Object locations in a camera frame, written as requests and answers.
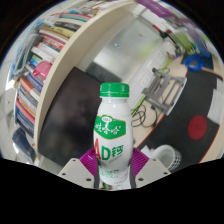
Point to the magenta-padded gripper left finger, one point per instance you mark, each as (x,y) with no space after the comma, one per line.
(75,172)

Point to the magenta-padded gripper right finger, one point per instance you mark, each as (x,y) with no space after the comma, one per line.
(151,170)

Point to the white green-capped drink bottle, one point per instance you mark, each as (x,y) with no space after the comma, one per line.
(111,133)

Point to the black computer monitor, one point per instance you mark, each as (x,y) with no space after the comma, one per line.
(70,120)

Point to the dark blue box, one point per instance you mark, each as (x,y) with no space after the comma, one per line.
(23,146)

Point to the flat round red coaster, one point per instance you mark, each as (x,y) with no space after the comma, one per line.
(197,127)

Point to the black red-edged desk mat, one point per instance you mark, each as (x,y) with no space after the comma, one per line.
(180,110)

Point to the grey metal laptop stand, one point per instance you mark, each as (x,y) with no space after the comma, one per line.
(165,91)

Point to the white folded napkin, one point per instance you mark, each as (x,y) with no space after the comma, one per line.
(216,106)

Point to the purple hanging pennant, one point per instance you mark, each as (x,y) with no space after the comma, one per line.
(155,7)

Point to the wall shelf with books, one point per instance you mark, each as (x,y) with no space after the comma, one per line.
(36,76)

